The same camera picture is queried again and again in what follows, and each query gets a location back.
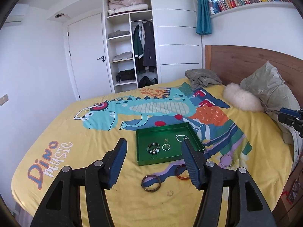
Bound thin silver bangle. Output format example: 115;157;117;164
219;154;234;168

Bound amber translucent bangle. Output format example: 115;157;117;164
175;164;190;180

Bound dark brown bangle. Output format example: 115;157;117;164
141;174;162;193

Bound twisted silver hoop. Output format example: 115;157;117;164
162;144;171;151

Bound beaded stone bracelet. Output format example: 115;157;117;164
146;142;161;155

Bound grey-green duvet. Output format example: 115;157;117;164
239;60;303;145

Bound white fluffy pillow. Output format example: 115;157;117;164
223;83;265;112

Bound wooden headboard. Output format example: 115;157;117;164
205;45;302;106

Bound yellow dinosaur bedspread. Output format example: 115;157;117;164
11;79;294;226

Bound grey crumpled garment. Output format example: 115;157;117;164
185;69;222;90

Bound green metallic tray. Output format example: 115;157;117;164
136;123;204;166

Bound teal curtain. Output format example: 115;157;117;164
196;0;212;36

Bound folded black clothes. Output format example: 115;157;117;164
116;68;136;82

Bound white door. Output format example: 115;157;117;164
68;13;111;100

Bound open white wardrobe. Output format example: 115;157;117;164
102;0;202;93

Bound dark hanging jackets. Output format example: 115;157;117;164
133;21;157;73

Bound white air conditioner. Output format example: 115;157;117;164
3;4;29;27

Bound folded white bedding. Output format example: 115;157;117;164
108;0;149;16

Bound wall light switch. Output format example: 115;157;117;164
0;94;9;106

